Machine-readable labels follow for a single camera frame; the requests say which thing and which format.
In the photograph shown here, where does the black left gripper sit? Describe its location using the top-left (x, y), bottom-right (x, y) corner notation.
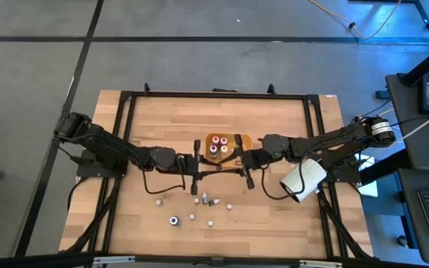
top-left (176, 138), bottom-right (225, 197)

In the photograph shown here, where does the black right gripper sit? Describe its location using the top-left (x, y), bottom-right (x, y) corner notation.
top-left (223, 133), bottom-right (272, 191)

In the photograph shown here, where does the yellow plastic bin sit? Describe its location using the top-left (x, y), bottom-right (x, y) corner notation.
top-left (204, 132), bottom-right (253, 169)

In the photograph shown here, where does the white cylinder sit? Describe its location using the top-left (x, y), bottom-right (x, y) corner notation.
top-left (279, 159), bottom-right (328, 204)

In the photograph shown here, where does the black desk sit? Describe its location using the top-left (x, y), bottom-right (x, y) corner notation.
top-left (384, 72), bottom-right (429, 266)

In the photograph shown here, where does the black rig crossbar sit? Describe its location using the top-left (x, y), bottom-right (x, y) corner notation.
top-left (0, 249), bottom-right (429, 268)

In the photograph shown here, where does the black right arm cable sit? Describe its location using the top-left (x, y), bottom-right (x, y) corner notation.
top-left (261, 159), bottom-right (307, 201)

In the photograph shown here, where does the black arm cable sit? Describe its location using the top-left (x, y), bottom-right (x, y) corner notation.
top-left (261, 159), bottom-right (307, 201)
top-left (141, 156), bottom-right (187, 195)

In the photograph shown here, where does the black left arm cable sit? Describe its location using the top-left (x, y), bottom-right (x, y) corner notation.
top-left (141, 156), bottom-right (187, 195)

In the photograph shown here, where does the black aluminium table frame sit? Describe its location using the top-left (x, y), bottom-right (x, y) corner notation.
top-left (60, 82), bottom-right (375, 261)

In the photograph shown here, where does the yellow extension cable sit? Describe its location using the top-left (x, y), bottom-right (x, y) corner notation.
top-left (307, 0), bottom-right (404, 41)

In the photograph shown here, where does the white cable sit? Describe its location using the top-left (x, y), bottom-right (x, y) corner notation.
top-left (400, 106), bottom-right (429, 144)

